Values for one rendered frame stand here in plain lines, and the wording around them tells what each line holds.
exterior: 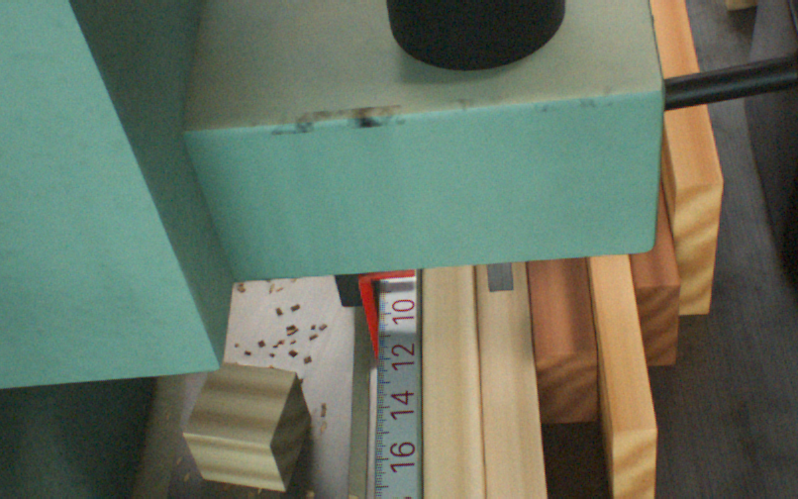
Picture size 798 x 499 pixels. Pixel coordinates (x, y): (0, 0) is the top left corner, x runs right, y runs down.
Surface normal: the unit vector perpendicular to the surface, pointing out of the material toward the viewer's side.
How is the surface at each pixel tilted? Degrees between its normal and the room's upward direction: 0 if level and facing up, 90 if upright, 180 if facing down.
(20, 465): 90
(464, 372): 0
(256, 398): 0
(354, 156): 90
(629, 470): 90
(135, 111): 90
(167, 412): 0
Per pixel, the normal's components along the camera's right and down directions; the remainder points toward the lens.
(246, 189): 0.00, 0.76
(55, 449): 0.99, -0.07
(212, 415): -0.12, -0.65
